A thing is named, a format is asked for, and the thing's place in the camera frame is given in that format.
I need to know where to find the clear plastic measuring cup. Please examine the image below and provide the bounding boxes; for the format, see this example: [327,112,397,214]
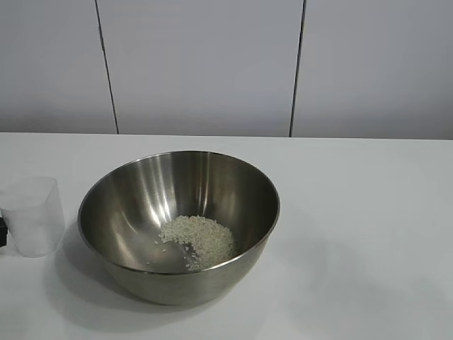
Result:
[0,176,66,259]

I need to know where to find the stainless steel mixing bowl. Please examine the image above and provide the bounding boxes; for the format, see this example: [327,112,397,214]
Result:
[76,150,282,307]

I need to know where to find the white rice grains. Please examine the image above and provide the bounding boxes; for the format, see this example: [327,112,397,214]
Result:
[146,214,237,273]

